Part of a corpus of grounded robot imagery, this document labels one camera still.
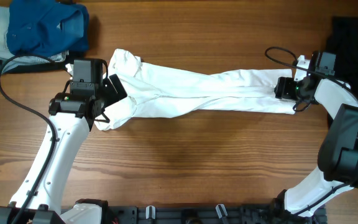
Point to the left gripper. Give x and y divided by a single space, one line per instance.
112 96

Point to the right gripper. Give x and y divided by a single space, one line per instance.
283 89

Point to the white t-shirt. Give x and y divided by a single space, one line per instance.
161 92

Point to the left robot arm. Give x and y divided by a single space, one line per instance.
73 112

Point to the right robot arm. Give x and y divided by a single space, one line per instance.
337 164

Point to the black folded garment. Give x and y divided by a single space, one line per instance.
43 66

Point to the black t-shirt with logo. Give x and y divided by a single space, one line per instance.
343 42

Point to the light grey folded garment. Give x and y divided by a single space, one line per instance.
4 51

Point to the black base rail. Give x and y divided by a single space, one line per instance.
218 214

